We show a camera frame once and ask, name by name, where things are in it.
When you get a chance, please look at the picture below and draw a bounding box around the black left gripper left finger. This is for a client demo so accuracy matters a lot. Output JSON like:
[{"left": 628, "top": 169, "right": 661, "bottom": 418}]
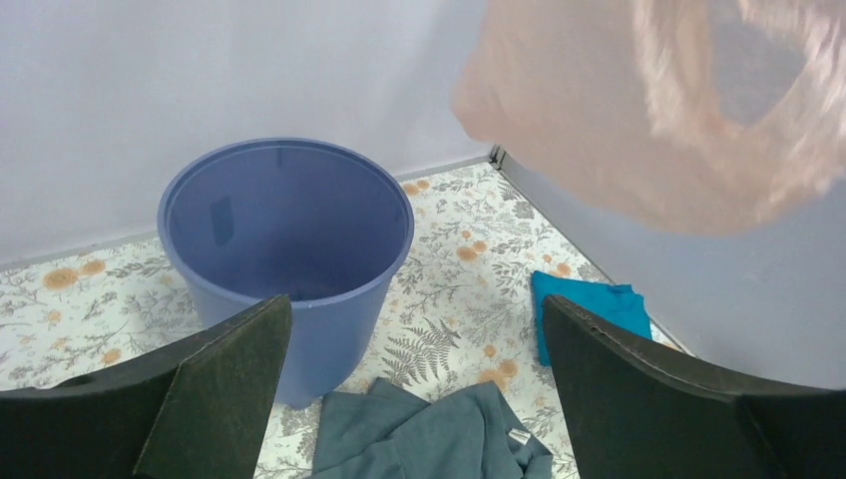
[{"left": 1, "top": 296, "right": 292, "bottom": 478}]

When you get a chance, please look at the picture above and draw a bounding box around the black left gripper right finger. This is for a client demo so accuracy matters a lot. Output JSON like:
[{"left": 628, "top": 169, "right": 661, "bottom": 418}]
[{"left": 543, "top": 295, "right": 845, "bottom": 478}]

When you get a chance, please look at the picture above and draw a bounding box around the blue plastic trash bin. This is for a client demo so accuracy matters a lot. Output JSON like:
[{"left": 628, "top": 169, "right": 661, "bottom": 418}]
[{"left": 157, "top": 138, "right": 414, "bottom": 409}]

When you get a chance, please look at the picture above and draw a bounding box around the pink plastic trash bag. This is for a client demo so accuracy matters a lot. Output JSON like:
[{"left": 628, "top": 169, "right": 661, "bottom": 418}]
[{"left": 452, "top": 1, "right": 845, "bottom": 235}]

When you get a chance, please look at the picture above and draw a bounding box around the bright blue folded cloth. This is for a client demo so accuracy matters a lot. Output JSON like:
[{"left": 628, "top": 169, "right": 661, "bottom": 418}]
[{"left": 530, "top": 270, "right": 652, "bottom": 367}]

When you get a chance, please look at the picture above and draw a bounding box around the grey-blue crumpled shirt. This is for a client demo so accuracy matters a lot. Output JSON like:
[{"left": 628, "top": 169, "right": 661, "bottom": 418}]
[{"left": 311, "top": 378, "right": 554, "bottom": 479}]

